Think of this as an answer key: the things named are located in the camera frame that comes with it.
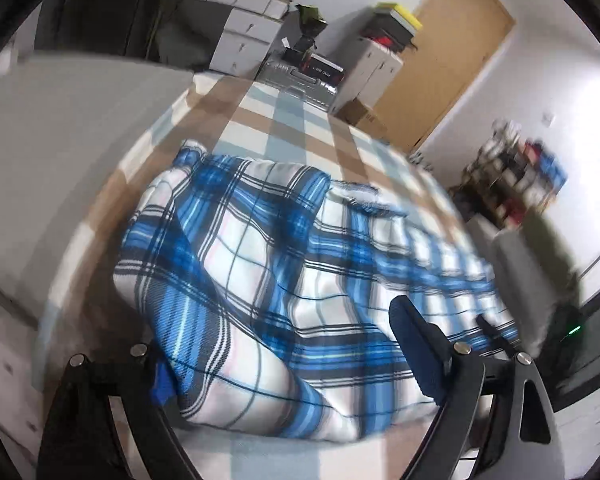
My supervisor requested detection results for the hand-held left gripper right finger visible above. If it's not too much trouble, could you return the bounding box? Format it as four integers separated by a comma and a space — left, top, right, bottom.
389, 295, 563, 480

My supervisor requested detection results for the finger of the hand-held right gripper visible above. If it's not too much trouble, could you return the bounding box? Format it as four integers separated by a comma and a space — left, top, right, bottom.
475, 315, 523, 356

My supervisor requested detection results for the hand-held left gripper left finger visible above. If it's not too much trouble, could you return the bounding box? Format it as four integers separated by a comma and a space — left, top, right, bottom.
37, 345, 201, 480

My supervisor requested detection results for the blue plaid shirt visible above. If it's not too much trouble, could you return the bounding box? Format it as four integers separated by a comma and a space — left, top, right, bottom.
112, 142, 523, 443

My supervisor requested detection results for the white blanket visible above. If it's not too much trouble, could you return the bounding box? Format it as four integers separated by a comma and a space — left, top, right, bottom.
467, 215, 541, 311

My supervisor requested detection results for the wooden shoe rack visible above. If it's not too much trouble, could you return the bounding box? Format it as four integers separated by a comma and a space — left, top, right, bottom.
462, 120, 568, 231
472, 120, 567, 226

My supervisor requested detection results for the brown cardboard box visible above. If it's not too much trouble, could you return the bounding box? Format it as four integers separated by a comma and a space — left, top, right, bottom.
355, 112, 388, 141
335, 99, 376, 126

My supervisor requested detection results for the grey bed mattress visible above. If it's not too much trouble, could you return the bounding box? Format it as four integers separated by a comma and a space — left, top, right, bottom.
0, 52, 196, 341

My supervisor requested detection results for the brown blue checked bedsheet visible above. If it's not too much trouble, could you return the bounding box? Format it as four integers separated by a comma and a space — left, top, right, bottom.
30, 72, 521, 480

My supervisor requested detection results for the wooden door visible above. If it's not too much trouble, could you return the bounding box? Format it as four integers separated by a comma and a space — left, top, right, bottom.
367, 0, 516, 153

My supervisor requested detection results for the white cabinet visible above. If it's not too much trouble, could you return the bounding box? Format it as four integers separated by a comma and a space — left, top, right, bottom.
330, 35, 406, 116

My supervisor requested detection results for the silver suitcase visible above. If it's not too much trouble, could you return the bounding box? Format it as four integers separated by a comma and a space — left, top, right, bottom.
257, 57, 341, 111

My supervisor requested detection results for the black shoe box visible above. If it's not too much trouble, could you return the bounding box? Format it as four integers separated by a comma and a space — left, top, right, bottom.
300, 55, 346, 82

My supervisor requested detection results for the yellow box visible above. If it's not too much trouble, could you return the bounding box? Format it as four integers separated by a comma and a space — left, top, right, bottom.
372, 2, 423, 31

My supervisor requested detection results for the green plant bouquet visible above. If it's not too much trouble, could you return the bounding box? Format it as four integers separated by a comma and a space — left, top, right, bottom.
295, 4, 328, 43

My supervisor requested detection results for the white desk with drawers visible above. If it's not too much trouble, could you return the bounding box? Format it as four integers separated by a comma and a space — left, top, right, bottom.
152, 0, 293, 78

